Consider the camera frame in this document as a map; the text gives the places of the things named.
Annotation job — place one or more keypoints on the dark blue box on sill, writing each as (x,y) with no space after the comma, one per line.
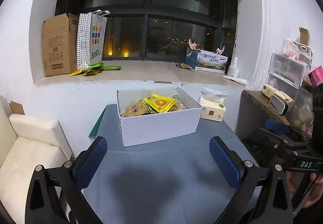
(191,57)

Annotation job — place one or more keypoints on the clear plastic drawer unit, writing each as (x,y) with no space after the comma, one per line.
(285,74)

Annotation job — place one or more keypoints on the Kuromi cracker bag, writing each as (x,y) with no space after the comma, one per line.
(136,109)

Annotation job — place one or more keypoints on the green snack packets on sill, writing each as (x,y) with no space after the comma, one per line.
(94,69)

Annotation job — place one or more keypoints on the right hand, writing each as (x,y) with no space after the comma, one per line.
(307,193)

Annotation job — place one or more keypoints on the green pea snack packet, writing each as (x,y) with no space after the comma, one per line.
(149,110)

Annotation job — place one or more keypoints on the printed tissue box on sill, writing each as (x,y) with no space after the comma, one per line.
(211,62)

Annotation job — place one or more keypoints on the white sofa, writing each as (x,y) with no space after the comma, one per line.
(27,141)

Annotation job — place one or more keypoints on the yellow sunflower seed bag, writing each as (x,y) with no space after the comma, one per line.
(161,104)

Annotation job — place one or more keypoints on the brown cardboard box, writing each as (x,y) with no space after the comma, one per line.
(59,37)

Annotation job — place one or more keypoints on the yellow tissue pack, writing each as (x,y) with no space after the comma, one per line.
(212,102)

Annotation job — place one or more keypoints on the blue table cloth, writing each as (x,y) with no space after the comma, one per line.
(170,181)

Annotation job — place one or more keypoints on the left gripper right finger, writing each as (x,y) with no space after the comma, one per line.
(228,162)

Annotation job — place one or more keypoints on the dark wooden side table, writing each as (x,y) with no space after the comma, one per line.
(254,110)

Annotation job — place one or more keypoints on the white cardboard storage box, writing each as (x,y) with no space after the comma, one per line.
(145,129)

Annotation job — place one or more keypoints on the yellow Lays chips bag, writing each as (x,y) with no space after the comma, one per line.
(178,106)

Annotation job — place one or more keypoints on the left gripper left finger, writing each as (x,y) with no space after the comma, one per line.
(89,161)

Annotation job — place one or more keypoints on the white Sanfu shopping bag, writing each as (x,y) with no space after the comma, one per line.
(90,38)

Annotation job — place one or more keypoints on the white spray bottle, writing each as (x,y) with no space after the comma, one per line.
(233,70)

